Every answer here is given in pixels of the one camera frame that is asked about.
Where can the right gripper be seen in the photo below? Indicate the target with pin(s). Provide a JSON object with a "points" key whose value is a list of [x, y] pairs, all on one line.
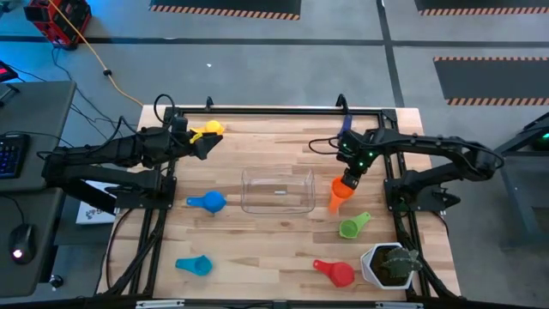
{"points": [[356, 168]]}

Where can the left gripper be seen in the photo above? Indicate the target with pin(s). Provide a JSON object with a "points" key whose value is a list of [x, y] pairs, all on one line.
{"points": [[184, 146]]}

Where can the yellow measuring cup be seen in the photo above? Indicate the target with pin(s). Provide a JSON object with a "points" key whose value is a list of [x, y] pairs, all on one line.
{"points": [[213, 127]]}

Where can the orange measuring cup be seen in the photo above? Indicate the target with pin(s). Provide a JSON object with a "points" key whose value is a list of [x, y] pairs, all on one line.
{"points": [[339, 197]]}

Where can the green measuring cup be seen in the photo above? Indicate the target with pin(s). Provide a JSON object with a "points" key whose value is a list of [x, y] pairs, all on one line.
{"points": [[349, 229]]}

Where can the dark blue measuring cup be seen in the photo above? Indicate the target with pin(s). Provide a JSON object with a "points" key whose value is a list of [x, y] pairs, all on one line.
{"points": [[346, 124]]}

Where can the clear plastic basket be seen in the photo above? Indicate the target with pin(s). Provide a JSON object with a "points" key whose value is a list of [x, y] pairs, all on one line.
{"points": [[279, 191]]}

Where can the red measuring cup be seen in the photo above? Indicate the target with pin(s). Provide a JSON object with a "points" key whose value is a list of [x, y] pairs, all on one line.
{"points": [[339, 274]]}

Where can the teal measuring cup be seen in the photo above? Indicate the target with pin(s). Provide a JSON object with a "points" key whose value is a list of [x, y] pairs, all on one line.
{"points": [[197, 266]]}

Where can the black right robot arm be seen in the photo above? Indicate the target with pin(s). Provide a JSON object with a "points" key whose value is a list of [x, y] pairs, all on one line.
{"points": [[446, 148]]}

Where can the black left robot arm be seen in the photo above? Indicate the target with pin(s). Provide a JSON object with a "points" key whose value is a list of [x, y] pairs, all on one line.
{"points": [[86, 171]]}

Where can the yellow tape tag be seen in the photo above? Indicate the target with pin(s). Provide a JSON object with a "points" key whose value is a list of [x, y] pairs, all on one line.
{"points": [[196, 137]]}

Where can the black table clamp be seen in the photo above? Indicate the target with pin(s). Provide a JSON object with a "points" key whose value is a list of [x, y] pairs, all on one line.
{"points": [[342, 103], [209, 103]]}

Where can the white hexagonal planter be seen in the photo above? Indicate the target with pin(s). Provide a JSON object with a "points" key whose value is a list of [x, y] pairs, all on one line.
{"points": [[366, 266]]}

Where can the green cactus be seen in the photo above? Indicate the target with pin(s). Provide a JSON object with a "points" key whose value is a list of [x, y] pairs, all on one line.
{"points": [[399, 262]]}

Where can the white printed booklet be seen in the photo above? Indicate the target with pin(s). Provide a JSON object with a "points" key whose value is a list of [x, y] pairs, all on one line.
{"points": [[92, 214]]}

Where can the black hazard-striped floor mat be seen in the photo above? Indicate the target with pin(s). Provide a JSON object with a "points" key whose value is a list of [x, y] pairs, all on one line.
{"points": [[480, 4], [223, 5], [493, 79]]}

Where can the neighbouring grey workstation table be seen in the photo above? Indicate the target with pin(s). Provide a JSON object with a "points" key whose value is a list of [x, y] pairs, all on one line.
{"points": [[523, 189]]}

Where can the office desk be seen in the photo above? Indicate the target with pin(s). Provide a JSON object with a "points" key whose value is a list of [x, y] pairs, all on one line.
{"points": [[38, 111]]}

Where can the red portable power station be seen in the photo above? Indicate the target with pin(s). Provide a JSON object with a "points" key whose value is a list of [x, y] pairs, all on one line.
{"points": [[60, 19]]}

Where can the black backlit keyboard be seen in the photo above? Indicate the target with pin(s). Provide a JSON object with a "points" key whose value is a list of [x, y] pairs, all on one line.
{"points": [[10, 156]]}

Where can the black round knob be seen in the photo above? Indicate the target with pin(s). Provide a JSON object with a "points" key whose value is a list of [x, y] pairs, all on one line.
{"points": [[56, 281]]}

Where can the black computer mouse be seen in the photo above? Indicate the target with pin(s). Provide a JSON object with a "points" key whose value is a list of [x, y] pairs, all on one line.
{"points": [[21, 242]]}

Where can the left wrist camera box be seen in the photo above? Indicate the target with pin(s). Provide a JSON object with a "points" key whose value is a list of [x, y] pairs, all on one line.
{"points": [[180, 124]]}

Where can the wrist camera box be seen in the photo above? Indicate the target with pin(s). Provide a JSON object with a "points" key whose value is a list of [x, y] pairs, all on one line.
{"points": [[180, 124], [351, 141]]}

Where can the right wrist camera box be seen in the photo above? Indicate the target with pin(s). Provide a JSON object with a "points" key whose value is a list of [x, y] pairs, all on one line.
{"points": [[351, 141]]}

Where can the silver metal bracket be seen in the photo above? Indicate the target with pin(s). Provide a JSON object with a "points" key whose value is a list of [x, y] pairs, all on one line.
{"points": [[399, 305], [159, 304]]}

